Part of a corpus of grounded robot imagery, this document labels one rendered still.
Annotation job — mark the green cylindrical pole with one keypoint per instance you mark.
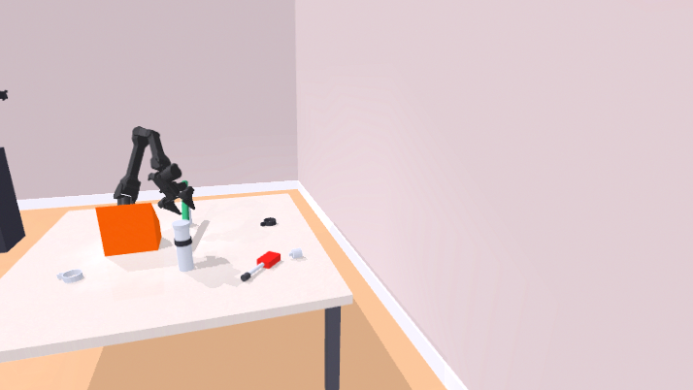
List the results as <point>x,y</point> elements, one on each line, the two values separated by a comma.
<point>184,208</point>

